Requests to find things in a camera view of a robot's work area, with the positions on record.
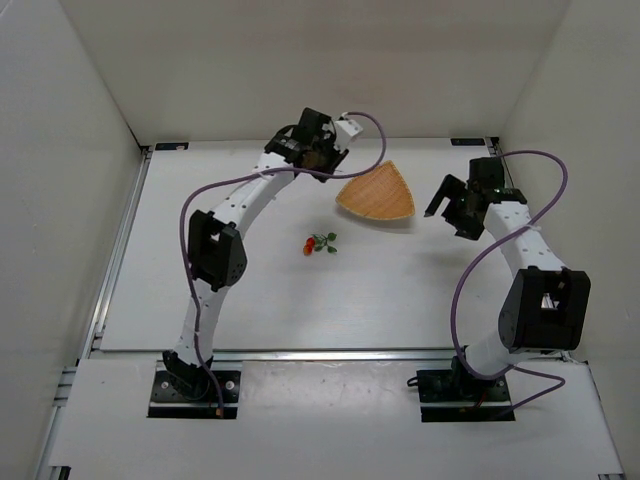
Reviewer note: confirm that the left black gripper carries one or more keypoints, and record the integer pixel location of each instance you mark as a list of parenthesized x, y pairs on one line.
[(326, 163)]

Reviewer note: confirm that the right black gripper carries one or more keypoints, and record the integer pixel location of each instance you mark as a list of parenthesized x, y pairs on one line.
[(455, 208)]

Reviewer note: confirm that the fake cherry sprig with leaves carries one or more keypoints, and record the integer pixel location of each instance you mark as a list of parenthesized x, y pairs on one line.
[(320, 242)]

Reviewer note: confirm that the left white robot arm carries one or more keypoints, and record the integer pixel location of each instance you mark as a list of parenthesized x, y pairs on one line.
[(215, 255)]

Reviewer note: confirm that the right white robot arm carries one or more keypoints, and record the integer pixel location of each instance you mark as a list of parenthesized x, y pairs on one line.
[(460, 360)]

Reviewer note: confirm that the woven bamboo fruit bowl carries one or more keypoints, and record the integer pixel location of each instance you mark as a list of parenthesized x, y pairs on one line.
[(380, 195)]

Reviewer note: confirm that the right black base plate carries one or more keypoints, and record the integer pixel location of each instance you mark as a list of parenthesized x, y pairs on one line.
[(449, 397)]

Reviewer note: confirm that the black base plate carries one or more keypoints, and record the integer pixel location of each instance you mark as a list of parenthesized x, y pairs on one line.
[(449, 397), (170, 399)]

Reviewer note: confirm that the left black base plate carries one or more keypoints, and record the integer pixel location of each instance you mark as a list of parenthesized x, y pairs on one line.
[(170, 399)]

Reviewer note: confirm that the left aluminium rail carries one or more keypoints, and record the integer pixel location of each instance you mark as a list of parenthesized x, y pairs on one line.
[(95, 322)]

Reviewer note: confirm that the front aluminium rail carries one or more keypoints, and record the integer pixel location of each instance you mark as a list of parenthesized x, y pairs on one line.
[(296, 355)]

